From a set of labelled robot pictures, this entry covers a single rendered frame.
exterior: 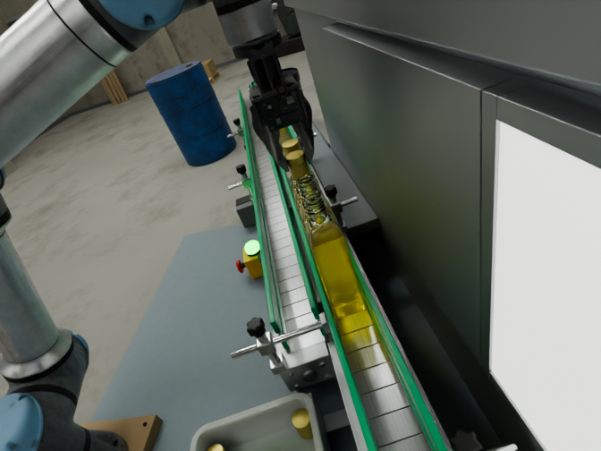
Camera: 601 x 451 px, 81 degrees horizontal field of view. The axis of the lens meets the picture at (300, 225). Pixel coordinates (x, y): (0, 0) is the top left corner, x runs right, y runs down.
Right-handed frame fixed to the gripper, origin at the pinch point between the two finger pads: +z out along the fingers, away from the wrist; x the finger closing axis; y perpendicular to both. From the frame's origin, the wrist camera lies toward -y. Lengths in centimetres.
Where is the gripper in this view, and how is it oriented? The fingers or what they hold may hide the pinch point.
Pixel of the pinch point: (295, 158)
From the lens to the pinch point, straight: 63.9
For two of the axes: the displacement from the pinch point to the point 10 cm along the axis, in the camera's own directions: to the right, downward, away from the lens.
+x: 9.4, -3.3, -0.3
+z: 2.9, 7.6, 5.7
